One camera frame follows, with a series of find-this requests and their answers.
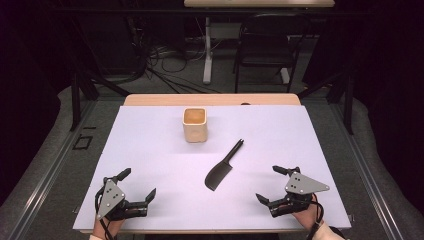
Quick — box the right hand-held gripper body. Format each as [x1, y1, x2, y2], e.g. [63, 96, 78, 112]
[269, 168, 331, 218]

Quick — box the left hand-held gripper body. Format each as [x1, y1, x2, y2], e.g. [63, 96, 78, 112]
[94, 176, 149, 222]

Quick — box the dark brown comb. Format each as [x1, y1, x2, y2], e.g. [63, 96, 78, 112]
[204, 138, 245, 192]

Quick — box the beige square cup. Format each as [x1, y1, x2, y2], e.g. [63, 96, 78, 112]
[182, 107, 209, 144]

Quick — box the person's left hand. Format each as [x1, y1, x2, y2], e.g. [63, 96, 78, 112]
[92, 216, 126, 239]

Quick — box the person's right hand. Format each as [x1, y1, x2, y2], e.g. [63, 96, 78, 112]
[291, 203, 323, 231]

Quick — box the black tape square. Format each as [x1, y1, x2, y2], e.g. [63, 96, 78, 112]
[72, 134, 94, 151]

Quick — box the black metal stand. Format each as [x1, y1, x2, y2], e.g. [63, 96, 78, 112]
[68, 19, 131, 132]
[296, 66, 355, 136]

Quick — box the wooden table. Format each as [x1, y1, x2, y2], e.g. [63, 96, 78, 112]
[79, 93, 353, 234]

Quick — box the black folding chair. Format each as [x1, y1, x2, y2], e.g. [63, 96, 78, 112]
[233, 13, 313, 94]

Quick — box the grey metal stand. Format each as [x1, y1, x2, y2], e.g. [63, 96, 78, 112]
[183, 0, 336, 85]

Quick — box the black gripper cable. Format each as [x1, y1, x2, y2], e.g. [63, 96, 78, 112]
[94, 188, 116, 240]
[306, 193, 326, 240]

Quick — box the metal floor rail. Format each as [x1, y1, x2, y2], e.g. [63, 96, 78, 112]
[6, 99, 98, 240]
[328, 99, 406, 240]

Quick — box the bundle of floor cables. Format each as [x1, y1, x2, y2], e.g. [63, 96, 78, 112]
[139, 19, 221, 94]

